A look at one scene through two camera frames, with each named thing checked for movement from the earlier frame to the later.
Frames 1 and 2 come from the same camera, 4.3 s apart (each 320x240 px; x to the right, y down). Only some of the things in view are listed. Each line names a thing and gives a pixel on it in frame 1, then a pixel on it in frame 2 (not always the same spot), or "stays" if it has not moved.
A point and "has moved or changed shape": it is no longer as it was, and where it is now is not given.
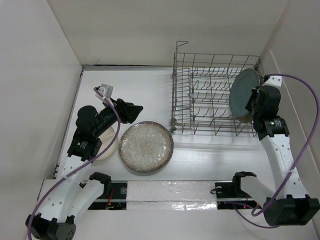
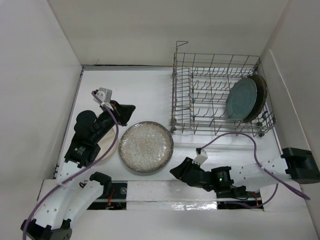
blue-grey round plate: x=244 y=81 has moved or changed shape
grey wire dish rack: x=201 y=99 stays
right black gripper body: x=251 y=105 → x=196 y=167
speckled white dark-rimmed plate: x=146 y=146 stays
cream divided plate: x=106 y=138 stays
